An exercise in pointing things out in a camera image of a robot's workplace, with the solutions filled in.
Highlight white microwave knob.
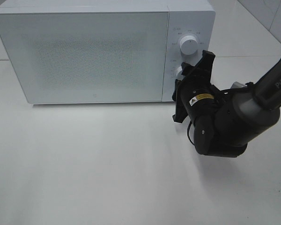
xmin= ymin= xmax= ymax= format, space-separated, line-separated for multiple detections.
xmin=175 ymin=66 xmax=184 ymax=80
xmin=179 ymin=34 xmax=199 ymax=55

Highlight white microwave oven body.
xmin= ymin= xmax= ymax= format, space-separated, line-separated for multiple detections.
xmin=0 ymin=3 xmax=215 ymax=102

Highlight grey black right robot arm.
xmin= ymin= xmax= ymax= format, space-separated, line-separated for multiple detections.
xmin=172 ymin=50 xmax=281 ymax=158

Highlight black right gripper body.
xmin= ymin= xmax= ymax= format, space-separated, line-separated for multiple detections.
xmin=172 ymin=70 xmax=220 ymax=124

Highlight white microwave door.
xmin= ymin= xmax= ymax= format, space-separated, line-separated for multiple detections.
xmin=0 ymin=12 xmax=168 ymax=104

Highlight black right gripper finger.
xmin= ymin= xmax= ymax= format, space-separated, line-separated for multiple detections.
xmin=195 ymin=50 xmax=215 ymax=75
xmin=181 ymin=62 xmax=196 ymax=77

